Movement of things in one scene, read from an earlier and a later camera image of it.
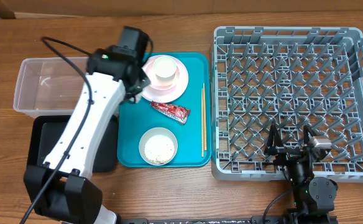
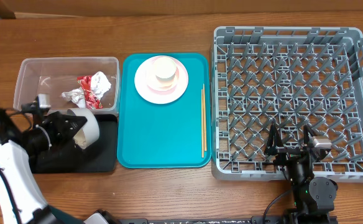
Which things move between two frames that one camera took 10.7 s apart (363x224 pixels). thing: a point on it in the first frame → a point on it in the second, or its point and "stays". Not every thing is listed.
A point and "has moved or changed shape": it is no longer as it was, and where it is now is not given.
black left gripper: [142, 81] → [59, 121]
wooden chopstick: [204, 114] stays
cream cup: [165, 68] stays
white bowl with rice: [158, 146] has moved or changed shape
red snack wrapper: [177, 112] has moved or changed shape
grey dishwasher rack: [295, 78] stays
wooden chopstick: [202, 122] stays
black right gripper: [274, 147] stays
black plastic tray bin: [47, 130] stays
